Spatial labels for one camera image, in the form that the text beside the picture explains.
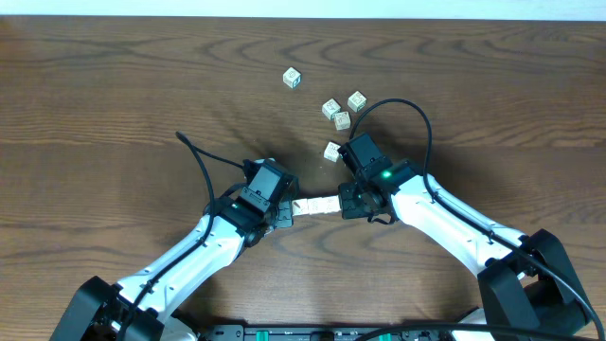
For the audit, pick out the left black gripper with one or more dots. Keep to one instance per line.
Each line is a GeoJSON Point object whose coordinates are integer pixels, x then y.
{"type": "Point", "coordinates": [284, 213]}

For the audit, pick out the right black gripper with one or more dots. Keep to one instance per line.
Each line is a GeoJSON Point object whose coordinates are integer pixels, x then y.
{"type": "Point", "coordinates": [348, 211]}

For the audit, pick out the wooden block with red mark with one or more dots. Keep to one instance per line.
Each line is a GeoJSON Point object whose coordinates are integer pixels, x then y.
{"type": "Point", "coordinates": [300, 207]}

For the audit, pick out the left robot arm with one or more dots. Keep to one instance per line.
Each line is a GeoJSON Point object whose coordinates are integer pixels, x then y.
{"type": "Point", "coordinates": [141, 306]}

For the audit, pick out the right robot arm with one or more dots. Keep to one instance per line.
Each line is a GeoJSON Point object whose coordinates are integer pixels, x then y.
{"type": "Point", "coordinates": [528, 286]}

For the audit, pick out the wooden block green edge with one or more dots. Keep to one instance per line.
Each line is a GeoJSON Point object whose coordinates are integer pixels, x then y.
{"type": "Point", "coordinates": [357, 101]}

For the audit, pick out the wooden block with teal side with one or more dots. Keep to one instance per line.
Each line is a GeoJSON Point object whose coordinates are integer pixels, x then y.
{"type": "Point", "coordinates": [291, 77]}

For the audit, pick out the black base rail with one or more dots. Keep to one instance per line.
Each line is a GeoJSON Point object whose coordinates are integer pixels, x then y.
{"type": "Point", "coordinates": [233, 332]}

